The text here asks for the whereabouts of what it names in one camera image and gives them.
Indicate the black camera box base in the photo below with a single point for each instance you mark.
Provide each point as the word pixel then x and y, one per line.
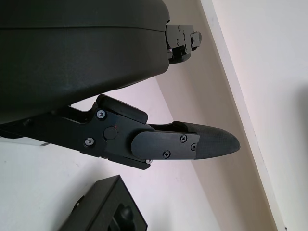
pixel 101 207

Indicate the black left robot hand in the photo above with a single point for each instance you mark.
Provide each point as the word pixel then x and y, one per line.
pixel 72 53

